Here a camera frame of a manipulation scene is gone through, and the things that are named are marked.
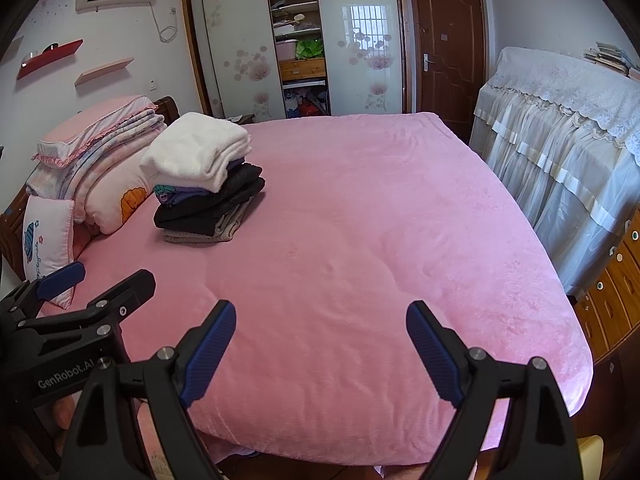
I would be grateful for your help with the wooden drawer cabinet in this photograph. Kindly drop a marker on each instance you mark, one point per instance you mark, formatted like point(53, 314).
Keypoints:
point(615, 290)

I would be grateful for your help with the white fuzzy cardigan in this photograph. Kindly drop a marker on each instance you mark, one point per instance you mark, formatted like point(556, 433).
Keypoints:
point(195, 150)

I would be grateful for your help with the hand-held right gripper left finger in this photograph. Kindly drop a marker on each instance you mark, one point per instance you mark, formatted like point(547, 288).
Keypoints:
point(210, 355)

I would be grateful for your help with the pink wall shelf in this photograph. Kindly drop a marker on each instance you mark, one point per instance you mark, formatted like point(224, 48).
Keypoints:
point(102, 72)

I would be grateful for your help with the pillow with orange print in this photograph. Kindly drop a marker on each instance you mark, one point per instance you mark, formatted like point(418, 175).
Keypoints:
point(115, 195)

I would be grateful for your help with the red wall shelf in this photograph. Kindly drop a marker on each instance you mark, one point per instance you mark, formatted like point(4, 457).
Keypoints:
point(47, 57)

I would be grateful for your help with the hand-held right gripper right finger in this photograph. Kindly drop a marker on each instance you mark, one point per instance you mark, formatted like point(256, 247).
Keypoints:
point(435, 355)

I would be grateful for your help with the small white cushion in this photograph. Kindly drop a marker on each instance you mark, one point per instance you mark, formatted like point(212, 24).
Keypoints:
point(47, 240)

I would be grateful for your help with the folded teal printed garment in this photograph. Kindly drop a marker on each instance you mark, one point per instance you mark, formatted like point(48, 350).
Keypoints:
point(162, 191)

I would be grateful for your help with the pink ruffled pillow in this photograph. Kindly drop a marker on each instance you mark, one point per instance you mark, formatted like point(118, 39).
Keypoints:
point(90, 125)

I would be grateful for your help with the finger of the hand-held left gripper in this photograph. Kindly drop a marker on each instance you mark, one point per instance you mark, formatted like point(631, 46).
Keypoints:
point(130, 287)
point(60, 277)

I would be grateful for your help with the brown wooden door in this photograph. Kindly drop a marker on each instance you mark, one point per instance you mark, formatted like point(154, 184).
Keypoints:
point(450, 50)

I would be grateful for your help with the folded black garment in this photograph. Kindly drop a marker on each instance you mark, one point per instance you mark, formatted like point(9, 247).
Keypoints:
point(220, 205)

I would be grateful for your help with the pink bed blanket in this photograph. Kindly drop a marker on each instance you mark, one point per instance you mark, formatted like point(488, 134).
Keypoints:
point(375, 210)

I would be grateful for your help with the stack of books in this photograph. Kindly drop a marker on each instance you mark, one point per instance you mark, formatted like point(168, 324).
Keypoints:
point(612, 57)

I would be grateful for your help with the floral sliding door wardrobe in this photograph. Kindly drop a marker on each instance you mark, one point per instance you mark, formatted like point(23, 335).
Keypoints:
point(360, 35)

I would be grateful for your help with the dark wooden headboard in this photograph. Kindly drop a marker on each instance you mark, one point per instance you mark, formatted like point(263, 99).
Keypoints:
point(169, 110)

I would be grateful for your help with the folded striped quilt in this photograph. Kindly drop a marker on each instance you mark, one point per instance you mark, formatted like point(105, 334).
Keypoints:
point(85, 165)

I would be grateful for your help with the folded grey garment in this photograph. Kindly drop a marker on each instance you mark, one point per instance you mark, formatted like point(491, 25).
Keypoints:
point(200, 237)

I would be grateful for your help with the green bag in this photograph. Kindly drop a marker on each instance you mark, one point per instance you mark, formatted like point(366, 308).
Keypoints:
point(310, 50)

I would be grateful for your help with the pink storage box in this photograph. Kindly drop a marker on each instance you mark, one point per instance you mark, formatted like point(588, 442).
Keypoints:
point(285, 51)

